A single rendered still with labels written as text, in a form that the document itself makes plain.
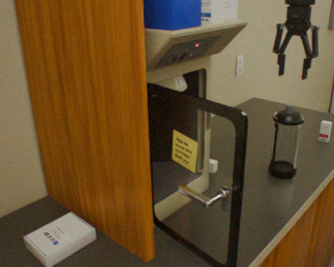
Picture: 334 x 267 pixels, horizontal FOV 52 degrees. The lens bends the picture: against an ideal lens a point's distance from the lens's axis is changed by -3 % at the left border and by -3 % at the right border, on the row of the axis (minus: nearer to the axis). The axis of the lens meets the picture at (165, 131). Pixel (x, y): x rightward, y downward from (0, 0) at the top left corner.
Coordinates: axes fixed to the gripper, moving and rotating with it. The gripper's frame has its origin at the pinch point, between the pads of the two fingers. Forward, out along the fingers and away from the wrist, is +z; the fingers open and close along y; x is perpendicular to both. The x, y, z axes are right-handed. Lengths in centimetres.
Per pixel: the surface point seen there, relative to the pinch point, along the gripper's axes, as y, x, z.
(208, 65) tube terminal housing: -14.8, -27.8, -3.9
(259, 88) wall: -58, 92, 37
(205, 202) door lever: 12, -66, 13
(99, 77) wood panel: -18, -66, -7
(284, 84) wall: -58, 131, 43
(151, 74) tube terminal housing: -15, -52, -6
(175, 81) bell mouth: -17.2, -40.5, -1.1
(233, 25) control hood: -3.4, -33.4, -16.7
